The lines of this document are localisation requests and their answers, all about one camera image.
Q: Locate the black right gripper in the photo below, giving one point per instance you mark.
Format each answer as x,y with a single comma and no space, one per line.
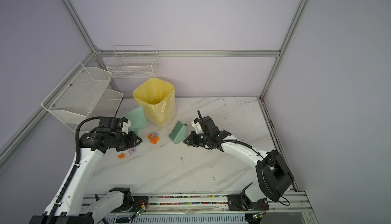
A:
193,140

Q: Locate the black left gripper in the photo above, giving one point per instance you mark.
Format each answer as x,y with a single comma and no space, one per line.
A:
133,143

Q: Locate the green hand brush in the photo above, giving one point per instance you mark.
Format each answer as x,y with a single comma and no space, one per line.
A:
178,133

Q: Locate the green plastic dustpan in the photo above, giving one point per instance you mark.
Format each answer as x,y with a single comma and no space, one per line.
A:
136,120

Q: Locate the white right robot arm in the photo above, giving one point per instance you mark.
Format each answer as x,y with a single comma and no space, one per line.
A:
274,177

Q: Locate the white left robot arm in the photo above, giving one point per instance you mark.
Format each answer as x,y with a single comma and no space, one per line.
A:
93,137

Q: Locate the yellow lined trash bin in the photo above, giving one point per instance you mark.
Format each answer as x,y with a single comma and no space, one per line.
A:
157,97

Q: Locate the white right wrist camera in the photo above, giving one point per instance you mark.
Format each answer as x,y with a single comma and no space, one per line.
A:
197,127

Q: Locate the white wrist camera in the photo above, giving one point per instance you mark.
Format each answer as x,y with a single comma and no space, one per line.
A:
197,127
125,125

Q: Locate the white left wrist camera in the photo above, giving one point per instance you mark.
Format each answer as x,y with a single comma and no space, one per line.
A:
125,125

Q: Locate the white mesh wall shelf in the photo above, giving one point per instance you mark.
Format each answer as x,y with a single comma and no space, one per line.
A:
86,92

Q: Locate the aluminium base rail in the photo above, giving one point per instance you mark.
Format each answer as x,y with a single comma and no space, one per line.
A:
214,203

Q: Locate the white wire wall basket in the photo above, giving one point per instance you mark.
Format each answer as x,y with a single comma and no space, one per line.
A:
134,62

